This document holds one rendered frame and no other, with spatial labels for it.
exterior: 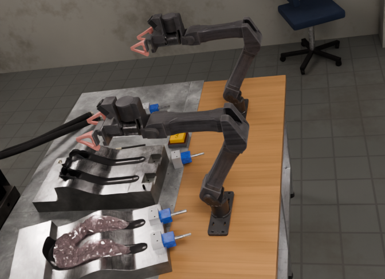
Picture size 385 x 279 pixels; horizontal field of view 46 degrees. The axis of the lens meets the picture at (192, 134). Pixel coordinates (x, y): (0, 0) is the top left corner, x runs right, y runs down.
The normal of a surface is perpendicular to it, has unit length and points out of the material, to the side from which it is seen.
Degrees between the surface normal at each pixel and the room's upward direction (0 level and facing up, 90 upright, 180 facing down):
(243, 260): 0
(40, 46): 90
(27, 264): 0
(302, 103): 0
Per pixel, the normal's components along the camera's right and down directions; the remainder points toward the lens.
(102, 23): -0.18, 0.62
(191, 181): -0.21, -0.78
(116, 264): 0.28, -0.81
